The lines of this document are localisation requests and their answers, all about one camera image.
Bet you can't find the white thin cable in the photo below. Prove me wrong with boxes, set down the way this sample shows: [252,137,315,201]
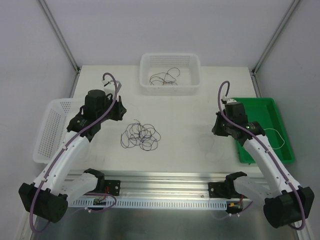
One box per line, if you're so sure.
[262,127,286,151]
[197,123,226,161]

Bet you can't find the purple cable bundle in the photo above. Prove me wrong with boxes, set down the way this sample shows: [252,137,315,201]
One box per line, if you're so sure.
[120,119,162,152]

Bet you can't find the brown thin cable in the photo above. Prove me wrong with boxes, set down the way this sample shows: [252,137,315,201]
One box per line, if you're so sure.
[149,67,181,86]

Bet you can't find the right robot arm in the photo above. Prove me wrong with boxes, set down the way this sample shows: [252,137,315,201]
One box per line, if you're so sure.
[212,99,315,231]

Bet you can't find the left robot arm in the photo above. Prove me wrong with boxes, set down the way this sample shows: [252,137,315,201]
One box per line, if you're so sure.
[18,89,127,223]

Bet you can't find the green plastic tray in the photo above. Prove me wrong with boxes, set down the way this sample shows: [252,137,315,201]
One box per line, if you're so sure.
[235,97,295,164]

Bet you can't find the white basket at left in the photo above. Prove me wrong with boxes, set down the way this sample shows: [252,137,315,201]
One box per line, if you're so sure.
[32,98,85,164]

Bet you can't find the white basket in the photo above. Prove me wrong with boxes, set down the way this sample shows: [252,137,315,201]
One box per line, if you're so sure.
[32,98,85,164]
[139,53,202,96]

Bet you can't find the white basket at back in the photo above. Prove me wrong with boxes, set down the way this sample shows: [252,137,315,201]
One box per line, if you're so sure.
[139,53,202,96]

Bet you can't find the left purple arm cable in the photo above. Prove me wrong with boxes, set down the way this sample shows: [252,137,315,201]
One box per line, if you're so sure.
[29,72,118,233]

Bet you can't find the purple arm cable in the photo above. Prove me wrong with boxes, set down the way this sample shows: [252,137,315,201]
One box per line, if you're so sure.
[218,80,307,231]
[29,72,118,233]

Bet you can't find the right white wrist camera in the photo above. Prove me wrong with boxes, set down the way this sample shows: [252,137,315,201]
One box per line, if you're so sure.
[221,95,237,105]

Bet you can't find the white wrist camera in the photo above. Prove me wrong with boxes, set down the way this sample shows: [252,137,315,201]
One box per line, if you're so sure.
[101,80,122,96]
[221,95,237,105]

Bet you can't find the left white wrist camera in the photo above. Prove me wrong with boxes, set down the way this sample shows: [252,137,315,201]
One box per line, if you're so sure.
[101,80,122,96]

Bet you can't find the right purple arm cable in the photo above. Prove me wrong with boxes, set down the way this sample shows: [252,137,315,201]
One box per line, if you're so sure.
[218,80,307,231]

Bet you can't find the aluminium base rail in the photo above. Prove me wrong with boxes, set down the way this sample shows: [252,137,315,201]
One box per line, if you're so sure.
[64,170,251,201]

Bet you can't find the left aluminium frame post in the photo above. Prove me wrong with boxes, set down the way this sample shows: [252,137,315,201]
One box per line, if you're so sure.
[36,0,80,74]

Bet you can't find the aluminium frame post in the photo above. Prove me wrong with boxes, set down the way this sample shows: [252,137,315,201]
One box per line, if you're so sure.
[251,0,301,77]
[36,0,80,74]

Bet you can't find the white slotted cable duct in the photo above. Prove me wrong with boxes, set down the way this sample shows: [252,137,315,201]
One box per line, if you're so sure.
[69,197,227,211]

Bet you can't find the right aluminium frame post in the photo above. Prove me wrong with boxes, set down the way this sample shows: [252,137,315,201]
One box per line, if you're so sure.
[251,0,301,77]

